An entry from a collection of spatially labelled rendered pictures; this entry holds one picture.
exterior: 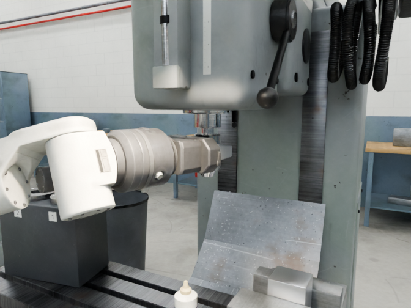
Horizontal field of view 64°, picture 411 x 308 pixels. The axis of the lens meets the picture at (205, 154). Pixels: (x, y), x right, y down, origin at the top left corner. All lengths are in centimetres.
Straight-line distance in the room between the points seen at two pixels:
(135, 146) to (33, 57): 767
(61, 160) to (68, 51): 686
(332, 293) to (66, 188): 44
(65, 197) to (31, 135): 8
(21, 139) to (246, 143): 64
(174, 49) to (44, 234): 56
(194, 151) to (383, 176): 436
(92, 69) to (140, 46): 625
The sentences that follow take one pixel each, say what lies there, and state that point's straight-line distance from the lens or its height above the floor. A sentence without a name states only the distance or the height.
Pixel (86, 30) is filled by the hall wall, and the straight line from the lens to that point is 696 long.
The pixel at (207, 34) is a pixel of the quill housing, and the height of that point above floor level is 141.
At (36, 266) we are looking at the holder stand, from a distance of 91.
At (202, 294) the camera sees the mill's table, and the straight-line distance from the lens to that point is 79.
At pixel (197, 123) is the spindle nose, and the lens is 55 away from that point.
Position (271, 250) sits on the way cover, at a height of 94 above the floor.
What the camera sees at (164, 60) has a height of 138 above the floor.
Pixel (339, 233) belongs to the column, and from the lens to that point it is 94.
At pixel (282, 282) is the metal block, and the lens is 57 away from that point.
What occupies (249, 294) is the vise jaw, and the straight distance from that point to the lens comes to 58.
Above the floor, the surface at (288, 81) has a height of 136.
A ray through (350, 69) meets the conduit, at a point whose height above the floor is 139.
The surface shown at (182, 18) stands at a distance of 48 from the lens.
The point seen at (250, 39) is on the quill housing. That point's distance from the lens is 48.
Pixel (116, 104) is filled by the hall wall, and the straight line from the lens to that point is 635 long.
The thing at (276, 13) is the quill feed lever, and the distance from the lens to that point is 56.
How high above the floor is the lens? 132
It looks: 8 degrees down
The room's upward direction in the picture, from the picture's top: straight up
